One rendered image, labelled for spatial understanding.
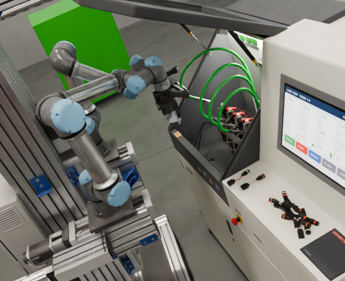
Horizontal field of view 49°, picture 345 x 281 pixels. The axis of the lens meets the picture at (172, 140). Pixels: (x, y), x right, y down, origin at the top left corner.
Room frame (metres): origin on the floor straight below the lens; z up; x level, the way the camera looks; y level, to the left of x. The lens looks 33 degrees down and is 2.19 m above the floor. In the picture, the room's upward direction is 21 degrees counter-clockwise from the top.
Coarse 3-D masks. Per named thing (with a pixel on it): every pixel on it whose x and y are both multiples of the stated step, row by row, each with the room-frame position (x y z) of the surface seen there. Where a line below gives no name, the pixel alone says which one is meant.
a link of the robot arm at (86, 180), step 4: (84, 172) 1.46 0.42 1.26; (80, 176) 1.44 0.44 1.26; (84, 176) 1.42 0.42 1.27; (88, 176) 1.40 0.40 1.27; (80, 180) 1.41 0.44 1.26; (84, 180) 1.39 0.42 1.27; (88, 180) 1.39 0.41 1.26; (92, 180) 1.39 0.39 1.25; (80, 184) 1.42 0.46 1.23; (84, 184) 1.39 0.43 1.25; (88, 184) 1.39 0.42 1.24; (92, 184) 1.37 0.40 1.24; (84, 188) 1.41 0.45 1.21; (88, 188) 1.38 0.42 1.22; (92, 188) 1.36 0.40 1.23; (88, 192) 1.40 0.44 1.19; (92, 192) 1.36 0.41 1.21; (92, 196) 1.39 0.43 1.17; (92, 200) 1.40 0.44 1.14; (96, 200) 1.39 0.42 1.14
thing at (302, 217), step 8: (272, 200) 1.12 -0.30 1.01; (288, 200) 1.08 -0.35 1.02; (280, 208) 1.07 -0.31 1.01; (288, 208) 1.04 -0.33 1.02; (296, 208) 1.04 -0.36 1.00; (288, 216) 1.02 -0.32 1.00; (296, 216) 1.00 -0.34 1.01; (304, 216) 0.98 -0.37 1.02; (296, 224) 0.97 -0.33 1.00; (304, 224) 0.95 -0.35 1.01
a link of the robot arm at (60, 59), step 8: (56, 56) 1.93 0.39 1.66; (64, 56) 1.93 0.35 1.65; (56, 64) 1.91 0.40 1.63; (64, 64) 1.90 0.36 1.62; (72, 64) 1.90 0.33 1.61; (80, 64) 1.92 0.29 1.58; (64, 72) 1.89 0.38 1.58; (72, 72) 1.88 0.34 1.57; (80, 72) 1.89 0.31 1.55; (88, 72) 1.89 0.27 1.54; (96, 72) 1.89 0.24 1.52; (104, 72) 1.91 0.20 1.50; (88, 80) 1.89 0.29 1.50; (120, 88) 1.86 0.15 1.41; (128, 96) 1.84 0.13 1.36; (136, 96) 1.84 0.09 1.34
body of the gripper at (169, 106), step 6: (168, 90) 1.57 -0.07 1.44; (156, 96) 1.57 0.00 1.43; (162, 96) 1.58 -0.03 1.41; (156, 102) 1.60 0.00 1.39; (162, 102) 1.58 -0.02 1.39; (168, 102) 1.57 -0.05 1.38; (174, 102) 1.57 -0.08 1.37; (162, 108) 1.56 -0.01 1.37; (168, 108) 1.57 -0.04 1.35; (174, 108) 1.57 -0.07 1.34
